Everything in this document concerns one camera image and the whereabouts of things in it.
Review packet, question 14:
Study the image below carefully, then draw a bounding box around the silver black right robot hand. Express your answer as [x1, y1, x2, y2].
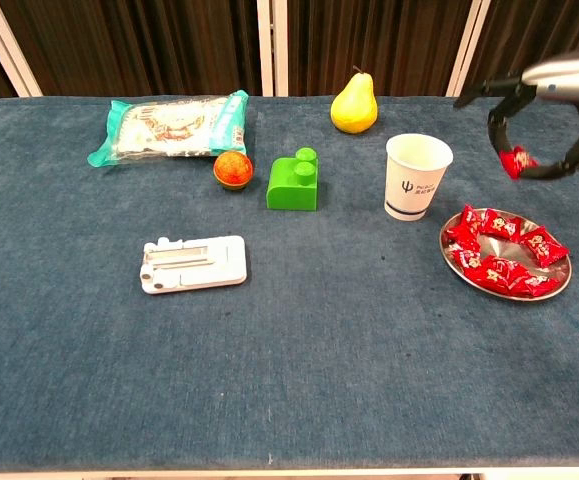
[453, 47, 579, 181]

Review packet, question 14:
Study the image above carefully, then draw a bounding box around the round metal plate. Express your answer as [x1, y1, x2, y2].
[437, 208, 573, 302]

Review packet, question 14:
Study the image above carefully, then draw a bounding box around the white paper cup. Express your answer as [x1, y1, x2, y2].
[383, 132, 455, 222]

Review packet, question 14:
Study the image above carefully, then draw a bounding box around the yellow pear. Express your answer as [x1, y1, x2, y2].
[329, 65, 379, 135]

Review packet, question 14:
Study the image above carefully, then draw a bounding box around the green toy block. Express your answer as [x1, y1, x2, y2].
[265, 146, 320, 212]

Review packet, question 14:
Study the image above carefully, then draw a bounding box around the orange ball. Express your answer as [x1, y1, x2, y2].
[212, 150, 255, 192]

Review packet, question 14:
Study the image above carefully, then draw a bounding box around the blue felt table cloth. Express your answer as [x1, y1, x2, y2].
[0, 95, 579, 472]

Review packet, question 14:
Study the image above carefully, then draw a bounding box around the white folding phone stand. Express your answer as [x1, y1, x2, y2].
[139, 234, 249, 296]

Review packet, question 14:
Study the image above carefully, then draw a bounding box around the teal noodle packet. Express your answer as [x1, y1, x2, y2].
[87, 89, 250, 169]

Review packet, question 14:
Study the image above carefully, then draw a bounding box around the white frame post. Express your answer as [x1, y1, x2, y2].
[256, 0, 275, 97]
[445, 0, 494, 97]
[0, 0, 44, 98]
[273, 0, 290, 97]

